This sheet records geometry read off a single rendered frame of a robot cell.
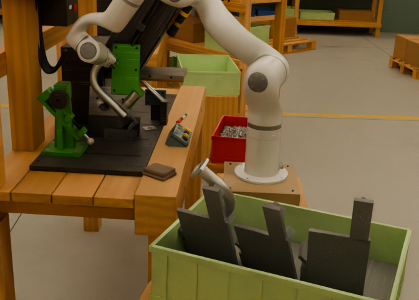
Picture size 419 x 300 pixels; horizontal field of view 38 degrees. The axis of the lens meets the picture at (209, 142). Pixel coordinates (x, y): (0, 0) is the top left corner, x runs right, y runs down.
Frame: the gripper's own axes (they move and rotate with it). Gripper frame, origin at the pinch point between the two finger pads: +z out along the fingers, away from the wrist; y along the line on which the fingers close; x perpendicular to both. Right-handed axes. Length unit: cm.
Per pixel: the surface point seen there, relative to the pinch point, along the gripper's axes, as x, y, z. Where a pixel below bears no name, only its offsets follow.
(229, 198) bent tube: -11, -66, -97
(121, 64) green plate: -2.1, -5.7, 2.8
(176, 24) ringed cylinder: -30.4, -5.9, 19.2
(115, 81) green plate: 4.3, -9.4, 2.8
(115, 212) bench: 29, -50, -40
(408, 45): -243, -139, 571
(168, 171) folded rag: 6, -51, -38
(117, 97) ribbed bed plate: 8.5, -14.6, 5.0
